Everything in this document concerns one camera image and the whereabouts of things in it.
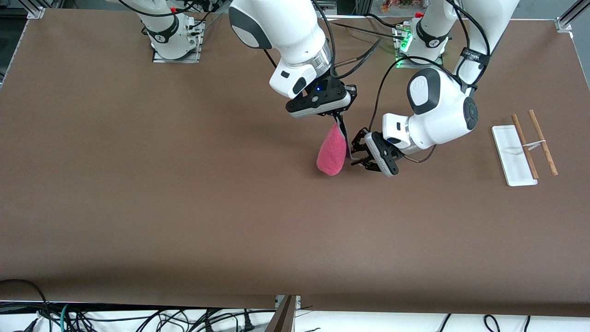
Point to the metal base plate left arm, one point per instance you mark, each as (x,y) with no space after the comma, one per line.
(433,66)

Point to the pink towel with grey edge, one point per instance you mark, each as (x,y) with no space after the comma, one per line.
(332,157)

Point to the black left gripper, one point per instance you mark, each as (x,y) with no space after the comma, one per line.
(362,146)

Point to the metal base plate right arm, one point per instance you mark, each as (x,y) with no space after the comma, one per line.
(159,59)

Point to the aluminium frame corner bracket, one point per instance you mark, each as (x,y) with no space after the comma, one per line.
(37,13)

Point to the orange background items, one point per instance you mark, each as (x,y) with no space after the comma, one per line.
(396,3)

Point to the brown table cover sheet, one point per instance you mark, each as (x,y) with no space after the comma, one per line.
(230,207)

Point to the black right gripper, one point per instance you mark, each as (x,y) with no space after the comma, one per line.
(341,88)

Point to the white rack with wooden bars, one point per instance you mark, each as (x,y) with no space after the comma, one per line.
(516,166)

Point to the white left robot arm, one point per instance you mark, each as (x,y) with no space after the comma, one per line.
(438,110)

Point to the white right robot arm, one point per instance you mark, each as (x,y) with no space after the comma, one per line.
(286,27)

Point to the aluminium frame corner post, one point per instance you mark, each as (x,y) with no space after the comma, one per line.
(564,23)

